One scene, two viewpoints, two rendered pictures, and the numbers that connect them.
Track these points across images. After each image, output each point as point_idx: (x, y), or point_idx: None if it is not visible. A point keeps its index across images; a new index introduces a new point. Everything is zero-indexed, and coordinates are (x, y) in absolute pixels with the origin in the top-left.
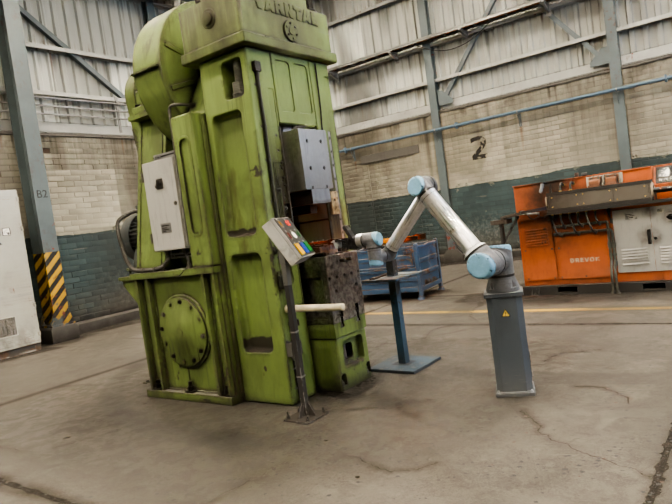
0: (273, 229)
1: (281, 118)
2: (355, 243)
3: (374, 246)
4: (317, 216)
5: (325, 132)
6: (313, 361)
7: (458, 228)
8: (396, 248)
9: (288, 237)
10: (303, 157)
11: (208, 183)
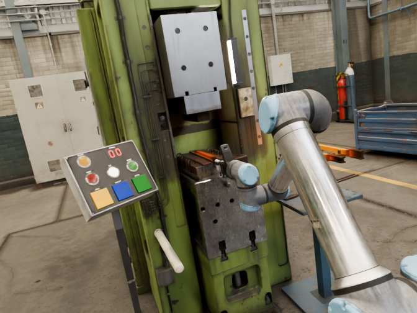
0: (66, 171)
1: (154, 3)
2: None
3: (242, 185)
4: (229, 117)
5: (216, 13)
6: (203, 281)
7: (325, 223)
8: (280, 189)
9: (84, 183)
10: (169, 55)
11: (103, 86)
